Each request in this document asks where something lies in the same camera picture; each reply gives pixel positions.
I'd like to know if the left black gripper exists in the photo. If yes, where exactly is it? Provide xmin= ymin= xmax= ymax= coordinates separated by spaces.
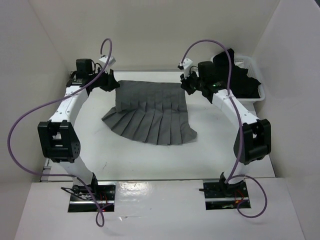
xmin=89 ymin=66 xmax=120 ymax=92

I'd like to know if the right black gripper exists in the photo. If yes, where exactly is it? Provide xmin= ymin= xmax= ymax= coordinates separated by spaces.
xmin=181 ymin=68 xmax=205 ymax=95

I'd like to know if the grey pleated skirt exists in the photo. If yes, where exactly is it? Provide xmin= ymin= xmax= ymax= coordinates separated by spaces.
xmin=102 ymin=80 xmax=197 ymax=146

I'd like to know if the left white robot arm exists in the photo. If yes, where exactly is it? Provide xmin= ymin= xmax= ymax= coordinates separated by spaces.
xmin=37 ymin=55 xmax=120 ymax=200

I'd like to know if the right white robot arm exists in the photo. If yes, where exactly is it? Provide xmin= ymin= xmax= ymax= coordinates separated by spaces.
xmin=178 ymin=58 xmax=271 ymax=197

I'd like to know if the black skirt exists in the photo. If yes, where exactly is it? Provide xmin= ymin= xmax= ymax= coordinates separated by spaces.
xmin=212 ymin=48 xmax=261 ymax=99

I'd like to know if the white plastic basket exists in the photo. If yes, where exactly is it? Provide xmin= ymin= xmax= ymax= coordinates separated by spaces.
xmin=210 ymin=53 xmax=266 ymax=103

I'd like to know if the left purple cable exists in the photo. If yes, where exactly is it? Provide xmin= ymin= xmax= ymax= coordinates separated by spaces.
xmin=7 ymin=38 xmax=113 ymax=228

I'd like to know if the purple cable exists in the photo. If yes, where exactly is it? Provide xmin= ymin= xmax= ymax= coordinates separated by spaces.
xmin=7 ymin=38 xmax=113 ymax=228
xmin=179 ymin=39 xmax=269 ymax=219

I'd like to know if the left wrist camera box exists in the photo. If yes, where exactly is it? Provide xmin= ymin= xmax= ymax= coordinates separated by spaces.
xmin=98 ymin=55 xmax=116 ymax=68

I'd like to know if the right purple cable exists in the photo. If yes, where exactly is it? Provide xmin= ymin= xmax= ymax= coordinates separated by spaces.
xmin=179 ymin=39 xmax=269 ymax=219

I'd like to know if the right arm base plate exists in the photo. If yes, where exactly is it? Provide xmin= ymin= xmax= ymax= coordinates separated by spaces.
xmin=199 ymin=179 xmax=251 ymax=210

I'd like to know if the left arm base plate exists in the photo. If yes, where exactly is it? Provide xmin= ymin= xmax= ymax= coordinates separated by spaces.
xmin=60 ymin=182 xmax=116 ymax=213

